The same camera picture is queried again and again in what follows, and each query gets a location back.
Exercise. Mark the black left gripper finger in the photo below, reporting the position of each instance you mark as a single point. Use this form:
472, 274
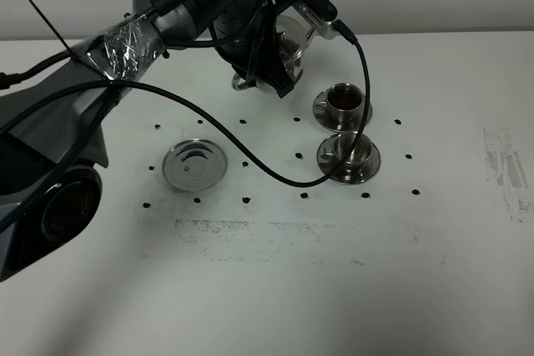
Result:
271, 69

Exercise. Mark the near stainless steel teacup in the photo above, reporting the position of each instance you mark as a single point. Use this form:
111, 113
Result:
350, 151

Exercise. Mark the far stainless steel teacup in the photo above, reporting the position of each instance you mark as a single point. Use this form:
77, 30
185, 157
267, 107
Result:
344, 101

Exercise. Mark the far stainless steel saucer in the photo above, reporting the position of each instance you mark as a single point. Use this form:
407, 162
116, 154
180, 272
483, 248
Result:
325, 110

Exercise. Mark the stainless steel teapot coaster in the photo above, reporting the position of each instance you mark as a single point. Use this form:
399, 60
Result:
194, 165

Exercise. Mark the stainless steel teacup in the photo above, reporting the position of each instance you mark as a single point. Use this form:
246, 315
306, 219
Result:
350, 151
344, 101

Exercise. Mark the near stainless steel saucer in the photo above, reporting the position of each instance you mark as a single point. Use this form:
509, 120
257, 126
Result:
356, 176

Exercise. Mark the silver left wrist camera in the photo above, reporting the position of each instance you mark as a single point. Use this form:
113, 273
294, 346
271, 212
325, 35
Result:
320, 26

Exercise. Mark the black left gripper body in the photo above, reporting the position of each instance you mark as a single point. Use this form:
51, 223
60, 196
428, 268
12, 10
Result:
241, 26

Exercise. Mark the black cable tie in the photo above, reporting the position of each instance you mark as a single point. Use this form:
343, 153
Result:
53, 29

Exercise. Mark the stainless steel saucer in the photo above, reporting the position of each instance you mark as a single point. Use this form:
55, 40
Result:
325, 110
356, 176

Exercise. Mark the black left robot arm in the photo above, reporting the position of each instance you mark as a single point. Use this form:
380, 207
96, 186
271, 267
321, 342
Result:
51, 135

